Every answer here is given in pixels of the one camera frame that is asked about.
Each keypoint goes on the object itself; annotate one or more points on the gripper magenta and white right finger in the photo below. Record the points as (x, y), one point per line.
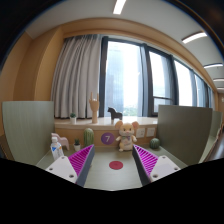
(152, 167)

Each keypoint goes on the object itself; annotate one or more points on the white wall socket right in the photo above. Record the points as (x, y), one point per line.
(150, 132)

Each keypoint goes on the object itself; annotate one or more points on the green left partition panel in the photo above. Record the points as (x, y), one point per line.
(28, 126)

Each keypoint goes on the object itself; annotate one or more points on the small potted plant on desk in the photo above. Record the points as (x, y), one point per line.
(77, 145)

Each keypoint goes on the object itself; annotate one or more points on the beige plush mouse toy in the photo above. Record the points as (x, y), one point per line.
(126, 136)

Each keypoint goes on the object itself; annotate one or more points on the clear plastic water bottle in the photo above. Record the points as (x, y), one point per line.
(56, 148)

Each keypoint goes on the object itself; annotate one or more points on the round green ceramic cactus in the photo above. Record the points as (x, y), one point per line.
(154, 143)

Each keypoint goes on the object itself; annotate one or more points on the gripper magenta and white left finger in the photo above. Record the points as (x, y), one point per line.
(74, 168)

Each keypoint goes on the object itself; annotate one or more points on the wooden hand sculpture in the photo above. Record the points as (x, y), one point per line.
(94, 105)

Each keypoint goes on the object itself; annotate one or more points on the green partition panel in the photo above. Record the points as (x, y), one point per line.
(28, 126)
(183, 131)

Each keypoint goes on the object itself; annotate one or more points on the small potted plant on sill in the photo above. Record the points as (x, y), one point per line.
(73, 118)

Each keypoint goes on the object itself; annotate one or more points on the green right partition panel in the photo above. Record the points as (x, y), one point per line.
(183, 131)

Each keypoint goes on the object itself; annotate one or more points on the tall green ceramic cactus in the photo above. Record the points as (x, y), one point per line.
(88, 137)

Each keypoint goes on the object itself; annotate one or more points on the dark framed window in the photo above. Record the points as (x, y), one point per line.
(136, 79)

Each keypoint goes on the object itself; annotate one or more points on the grey curtain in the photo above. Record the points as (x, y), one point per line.
(76, 76)

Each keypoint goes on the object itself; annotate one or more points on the white wall socket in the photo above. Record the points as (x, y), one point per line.
(150, 132)
(140, 133)

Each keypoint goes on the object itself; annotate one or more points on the pink wooden horse figure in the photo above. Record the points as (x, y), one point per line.
(62, 140)

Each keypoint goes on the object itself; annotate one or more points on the black horse figure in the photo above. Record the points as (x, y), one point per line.
(114, 113)

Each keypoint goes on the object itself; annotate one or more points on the red round coaster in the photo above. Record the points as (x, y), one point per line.
(116, 165)

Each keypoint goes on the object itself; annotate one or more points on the purple number seven sticker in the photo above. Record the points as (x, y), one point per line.
(107, 138)

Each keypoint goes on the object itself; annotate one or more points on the white wall socket left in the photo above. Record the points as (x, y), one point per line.
(140, 133)

